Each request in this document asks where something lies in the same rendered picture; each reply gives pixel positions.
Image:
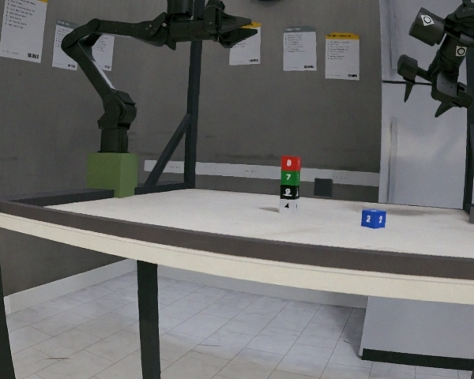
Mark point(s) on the white block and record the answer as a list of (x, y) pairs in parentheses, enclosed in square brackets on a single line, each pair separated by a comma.
[(289, 206)]

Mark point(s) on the blue block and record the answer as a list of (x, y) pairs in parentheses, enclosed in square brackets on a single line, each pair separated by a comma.
[(373, 218)]

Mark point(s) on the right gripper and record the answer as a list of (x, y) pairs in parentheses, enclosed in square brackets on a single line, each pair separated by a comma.
[(228, 27)]

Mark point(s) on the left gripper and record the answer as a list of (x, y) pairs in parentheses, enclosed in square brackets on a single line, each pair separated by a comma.
[(408, 68)]

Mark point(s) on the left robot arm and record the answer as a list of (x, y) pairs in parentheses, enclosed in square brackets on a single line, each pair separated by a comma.
[(459, 27)]

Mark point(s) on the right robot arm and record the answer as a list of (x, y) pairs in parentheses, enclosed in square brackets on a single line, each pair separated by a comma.
[(118, 105)]

